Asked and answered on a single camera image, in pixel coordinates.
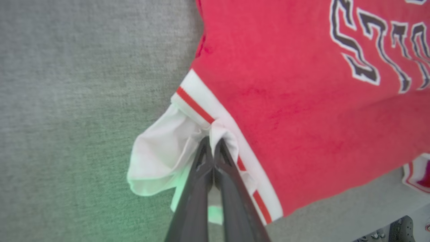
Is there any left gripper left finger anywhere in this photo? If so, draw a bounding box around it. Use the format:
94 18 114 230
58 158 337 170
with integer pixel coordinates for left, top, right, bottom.
164 136 214 242

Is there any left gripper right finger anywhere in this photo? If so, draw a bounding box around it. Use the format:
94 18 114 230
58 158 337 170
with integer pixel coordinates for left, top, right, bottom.
214 138 271 242

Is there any red jersey with white trim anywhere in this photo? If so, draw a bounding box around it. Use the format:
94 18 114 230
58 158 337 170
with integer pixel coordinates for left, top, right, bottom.
127 0 430 226

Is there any grey fabric sofa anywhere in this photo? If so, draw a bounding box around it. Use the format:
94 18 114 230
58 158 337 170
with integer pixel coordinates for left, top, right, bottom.
0 0 430 242

